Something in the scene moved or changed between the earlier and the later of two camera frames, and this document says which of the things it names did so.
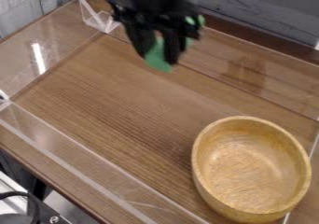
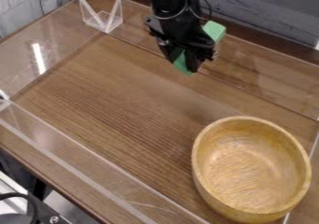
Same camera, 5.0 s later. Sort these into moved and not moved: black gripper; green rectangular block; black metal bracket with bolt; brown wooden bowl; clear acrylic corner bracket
Moved: black gripper; green rectangular block
Not moved: clear acrylic corner bracket; black metal bracket with bolt; brown wooden bowl
